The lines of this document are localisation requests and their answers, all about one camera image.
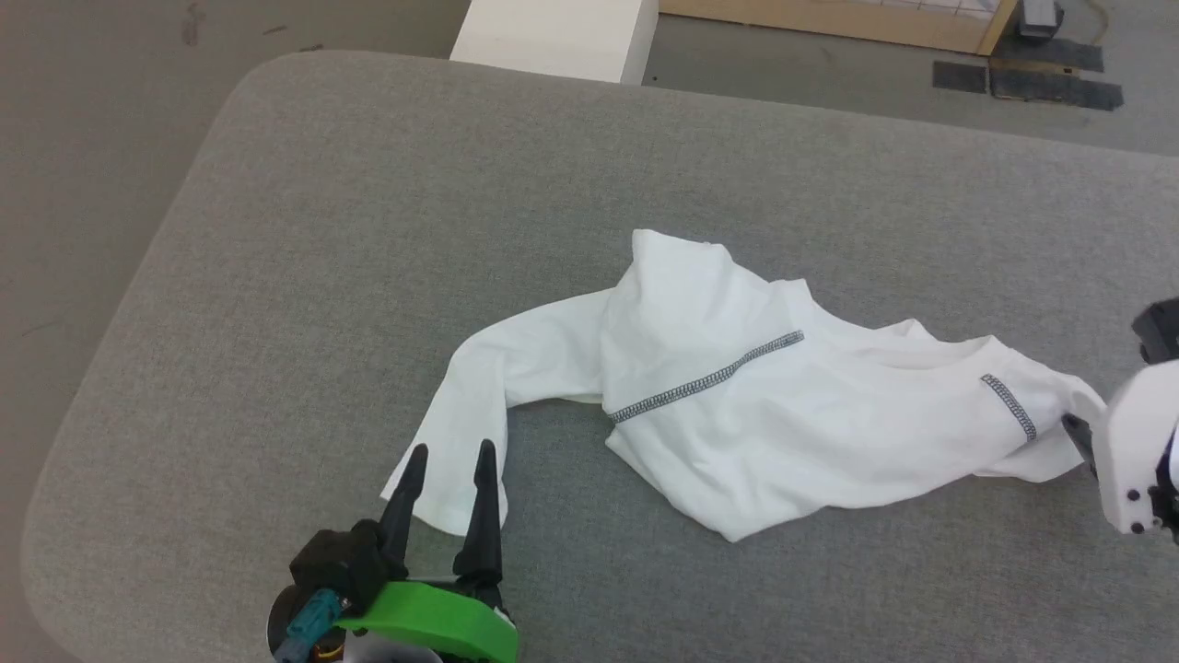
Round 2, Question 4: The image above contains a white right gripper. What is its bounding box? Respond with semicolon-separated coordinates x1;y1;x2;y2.
1062;359;1179;536

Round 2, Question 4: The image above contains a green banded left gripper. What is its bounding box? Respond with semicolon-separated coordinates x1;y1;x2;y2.
336;439;519;663

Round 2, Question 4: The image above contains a white garment with grey stitching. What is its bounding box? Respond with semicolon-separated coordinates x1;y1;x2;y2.
380;228;1109;543

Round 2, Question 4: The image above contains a grey fabric sofa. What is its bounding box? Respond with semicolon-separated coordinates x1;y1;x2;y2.
20;51;1179;663

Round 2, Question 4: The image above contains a dark grey floor device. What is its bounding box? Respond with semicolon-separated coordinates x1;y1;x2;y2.
1017;0;1066;43

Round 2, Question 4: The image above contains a white rectangular block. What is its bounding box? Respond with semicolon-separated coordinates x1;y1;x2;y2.
449;0;660;86

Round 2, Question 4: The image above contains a teal cable connector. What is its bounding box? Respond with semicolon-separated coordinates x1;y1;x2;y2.
276;592;344;663

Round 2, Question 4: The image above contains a lemon print panel wooden frame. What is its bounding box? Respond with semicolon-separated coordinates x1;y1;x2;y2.
659;0;1020;56

